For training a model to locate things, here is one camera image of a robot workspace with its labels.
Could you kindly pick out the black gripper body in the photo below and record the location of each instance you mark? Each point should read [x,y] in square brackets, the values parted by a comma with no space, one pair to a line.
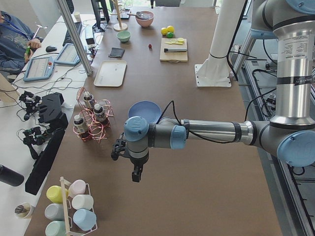
[137,163]

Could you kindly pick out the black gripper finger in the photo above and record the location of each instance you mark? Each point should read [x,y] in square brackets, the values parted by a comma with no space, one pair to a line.
[134,176]
[139,173]

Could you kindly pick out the blue plate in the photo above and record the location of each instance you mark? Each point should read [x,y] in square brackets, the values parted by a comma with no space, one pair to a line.
[148,110]

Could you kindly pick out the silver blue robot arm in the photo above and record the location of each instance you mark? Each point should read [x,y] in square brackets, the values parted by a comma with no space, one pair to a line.
[290,134]

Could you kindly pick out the white cup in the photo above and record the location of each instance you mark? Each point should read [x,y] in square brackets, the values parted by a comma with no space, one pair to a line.
[83,201]

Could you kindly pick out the pink cup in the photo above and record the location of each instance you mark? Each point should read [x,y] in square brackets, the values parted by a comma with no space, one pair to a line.
[78,187]

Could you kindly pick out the dark drink bottle two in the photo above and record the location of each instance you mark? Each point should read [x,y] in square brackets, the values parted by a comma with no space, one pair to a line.
[99,113]

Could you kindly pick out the blue cup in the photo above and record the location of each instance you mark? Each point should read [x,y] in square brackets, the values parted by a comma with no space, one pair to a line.
[84,219]

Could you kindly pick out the dark drink bottle three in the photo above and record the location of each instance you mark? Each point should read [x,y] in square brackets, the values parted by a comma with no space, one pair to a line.
[80,127]

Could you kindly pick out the dark drink bottle one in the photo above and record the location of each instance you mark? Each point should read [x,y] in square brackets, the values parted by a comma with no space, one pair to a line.
[89,100]

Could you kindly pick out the yellow cup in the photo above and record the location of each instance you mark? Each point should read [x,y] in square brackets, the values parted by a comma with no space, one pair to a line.
[54,194]

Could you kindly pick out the grey cup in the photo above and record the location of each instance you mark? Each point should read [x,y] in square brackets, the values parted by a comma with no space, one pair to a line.
[54,212]

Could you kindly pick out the cream rabbit tray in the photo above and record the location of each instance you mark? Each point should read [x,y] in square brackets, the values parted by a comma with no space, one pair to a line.
[110,73]

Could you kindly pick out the mint green cup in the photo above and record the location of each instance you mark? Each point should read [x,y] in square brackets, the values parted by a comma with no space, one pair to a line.
[55,228]

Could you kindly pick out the wooden cutting board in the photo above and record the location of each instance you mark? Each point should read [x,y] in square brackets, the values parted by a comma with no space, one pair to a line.
[173,57]

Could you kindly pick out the grey folded cloth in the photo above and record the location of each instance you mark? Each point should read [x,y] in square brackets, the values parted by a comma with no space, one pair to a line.
[116,52]

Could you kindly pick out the paper cup with utensils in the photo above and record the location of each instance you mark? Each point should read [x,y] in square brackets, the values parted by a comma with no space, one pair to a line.
[24,211]

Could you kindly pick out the yellow plastic knife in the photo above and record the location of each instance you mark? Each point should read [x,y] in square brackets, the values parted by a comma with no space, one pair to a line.
[176,43]

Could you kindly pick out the black bottle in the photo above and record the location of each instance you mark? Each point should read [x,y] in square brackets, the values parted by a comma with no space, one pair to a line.
[10,176]

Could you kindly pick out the green bowl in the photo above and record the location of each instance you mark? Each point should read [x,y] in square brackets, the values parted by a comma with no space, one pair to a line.
[123,36]

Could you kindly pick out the teach pendant tablet right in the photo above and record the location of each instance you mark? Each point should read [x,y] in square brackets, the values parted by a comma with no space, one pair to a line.
[67,56]

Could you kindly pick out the teach pendant tablet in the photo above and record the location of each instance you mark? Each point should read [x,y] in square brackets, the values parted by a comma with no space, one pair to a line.
[39,69]
[67,56]

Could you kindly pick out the green lime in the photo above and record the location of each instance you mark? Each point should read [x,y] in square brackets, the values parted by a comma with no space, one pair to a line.
[170,35]

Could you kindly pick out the yellow lemon front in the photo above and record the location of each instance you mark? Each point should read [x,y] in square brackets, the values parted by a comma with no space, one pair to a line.
[164,31]

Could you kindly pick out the yellow lemon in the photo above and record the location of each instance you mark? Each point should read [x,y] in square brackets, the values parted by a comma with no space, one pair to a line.
[164,31]
[170,29]

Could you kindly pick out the teach pendant tablet left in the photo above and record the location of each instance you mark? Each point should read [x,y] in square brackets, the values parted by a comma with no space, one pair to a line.
[39,69]

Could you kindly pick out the wooden stand with round base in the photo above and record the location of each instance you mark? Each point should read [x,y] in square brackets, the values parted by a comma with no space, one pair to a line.
[120,26]

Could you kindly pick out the yellow lemon back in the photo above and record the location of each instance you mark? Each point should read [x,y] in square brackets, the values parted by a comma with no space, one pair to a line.
[170,29]

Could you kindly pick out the black computer mouse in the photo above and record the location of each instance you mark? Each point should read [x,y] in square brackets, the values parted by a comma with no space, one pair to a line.
[50,49]

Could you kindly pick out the pink bowl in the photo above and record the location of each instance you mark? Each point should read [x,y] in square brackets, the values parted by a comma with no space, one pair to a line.
[146,23]

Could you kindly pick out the copper wire bottle rack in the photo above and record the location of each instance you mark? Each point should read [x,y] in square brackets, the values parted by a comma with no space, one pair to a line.
[96,129]

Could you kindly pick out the white wire cup rack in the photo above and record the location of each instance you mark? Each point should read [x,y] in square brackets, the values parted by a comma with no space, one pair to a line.
[68,219]

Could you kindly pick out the black bracket device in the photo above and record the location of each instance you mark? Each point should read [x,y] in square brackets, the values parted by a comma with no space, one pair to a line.
[50,111]

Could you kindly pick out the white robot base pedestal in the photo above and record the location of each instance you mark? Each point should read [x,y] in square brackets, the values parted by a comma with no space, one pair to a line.
[214,72]

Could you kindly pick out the aluminium frame post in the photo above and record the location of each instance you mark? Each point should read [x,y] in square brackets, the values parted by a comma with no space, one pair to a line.
[62,5]

